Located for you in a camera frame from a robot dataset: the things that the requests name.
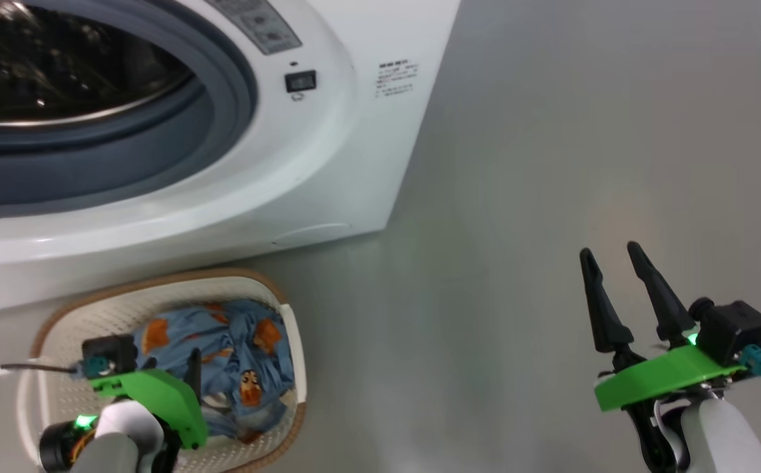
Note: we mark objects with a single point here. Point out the blue cartoon print garment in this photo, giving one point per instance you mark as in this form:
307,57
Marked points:
236,341

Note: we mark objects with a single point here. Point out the white front-load washing machine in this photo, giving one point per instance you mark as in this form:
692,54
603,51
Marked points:
354,164

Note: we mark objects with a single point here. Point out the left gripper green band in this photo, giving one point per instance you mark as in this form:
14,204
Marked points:
163,394

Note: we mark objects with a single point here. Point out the black text warning label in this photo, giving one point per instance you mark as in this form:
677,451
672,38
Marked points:
396,79

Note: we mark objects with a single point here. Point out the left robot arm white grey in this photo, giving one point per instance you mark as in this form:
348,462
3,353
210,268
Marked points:
111,440

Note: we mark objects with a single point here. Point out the stainless steel washer drum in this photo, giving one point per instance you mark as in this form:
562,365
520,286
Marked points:
58,66

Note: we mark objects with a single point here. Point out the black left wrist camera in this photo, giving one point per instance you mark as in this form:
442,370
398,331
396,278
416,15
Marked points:
112,351

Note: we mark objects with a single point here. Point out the black door latch socket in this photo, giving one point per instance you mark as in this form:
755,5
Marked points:
301,81

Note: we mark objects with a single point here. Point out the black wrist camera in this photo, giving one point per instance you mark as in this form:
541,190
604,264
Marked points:
735,328
112,351

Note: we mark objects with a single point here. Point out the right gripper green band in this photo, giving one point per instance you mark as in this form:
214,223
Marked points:
669,374

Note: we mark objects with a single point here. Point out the grey rubber door gasket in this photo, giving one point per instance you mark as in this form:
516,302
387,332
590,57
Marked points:
222,118

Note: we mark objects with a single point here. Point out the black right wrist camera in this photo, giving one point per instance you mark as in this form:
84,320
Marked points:
735,328

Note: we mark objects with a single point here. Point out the grey instruction sticker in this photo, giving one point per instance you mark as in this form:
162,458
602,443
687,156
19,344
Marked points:
259,26

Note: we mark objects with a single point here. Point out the white perforated basket brown rim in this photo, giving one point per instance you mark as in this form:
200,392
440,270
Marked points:
91,322

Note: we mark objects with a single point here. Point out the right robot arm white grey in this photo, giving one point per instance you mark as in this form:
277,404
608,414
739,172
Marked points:
728,440

